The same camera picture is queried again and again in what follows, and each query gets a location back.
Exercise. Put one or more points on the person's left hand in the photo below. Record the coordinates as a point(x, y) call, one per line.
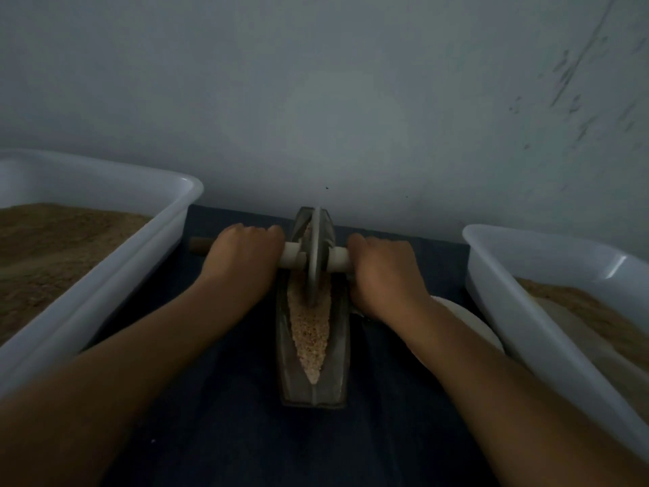
point(241, 263)

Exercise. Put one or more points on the person's right hand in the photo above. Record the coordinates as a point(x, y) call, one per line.
point(385, 274)

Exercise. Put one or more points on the boat-shaped metal grinding trough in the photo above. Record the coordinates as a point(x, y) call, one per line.
point(319, 390)

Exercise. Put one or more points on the large brown grain heap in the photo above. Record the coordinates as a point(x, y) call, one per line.
point(588, 304)
point(46, 268)

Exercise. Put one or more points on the person's right forearm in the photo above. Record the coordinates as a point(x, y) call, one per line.
point(522, 411)

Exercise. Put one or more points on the person's left forearm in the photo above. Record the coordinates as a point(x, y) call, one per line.
point(96, 406)

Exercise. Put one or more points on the white round plate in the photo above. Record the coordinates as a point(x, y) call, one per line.
point(466, 314)

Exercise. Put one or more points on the white plastic tub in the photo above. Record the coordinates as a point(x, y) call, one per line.
point(543, 340)
point(137, 268)

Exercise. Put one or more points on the dark blue table cloth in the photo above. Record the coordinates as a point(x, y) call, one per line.
point(233, 446)

